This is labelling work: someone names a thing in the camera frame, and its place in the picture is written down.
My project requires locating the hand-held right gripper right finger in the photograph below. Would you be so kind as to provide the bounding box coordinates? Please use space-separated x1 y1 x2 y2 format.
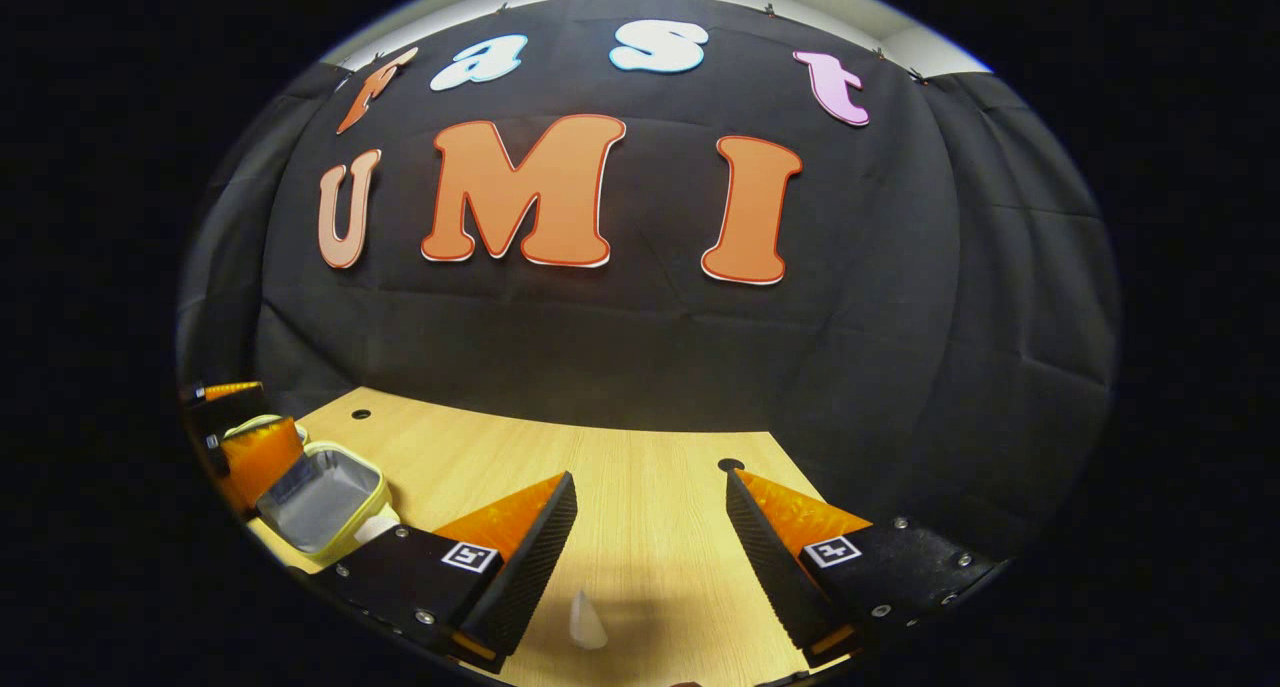
724 467 1001 668

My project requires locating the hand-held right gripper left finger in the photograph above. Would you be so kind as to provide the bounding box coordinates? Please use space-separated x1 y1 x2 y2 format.
318 471 581 676

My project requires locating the pale yellow suitcase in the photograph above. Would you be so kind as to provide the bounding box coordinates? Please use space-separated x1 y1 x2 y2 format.
222 414 401 568

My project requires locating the white squeeze tube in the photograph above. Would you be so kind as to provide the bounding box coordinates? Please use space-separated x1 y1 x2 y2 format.
569 589 609 651

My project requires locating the black backdrop cloth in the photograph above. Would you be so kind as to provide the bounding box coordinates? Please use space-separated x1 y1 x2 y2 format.
178 0 1121 558

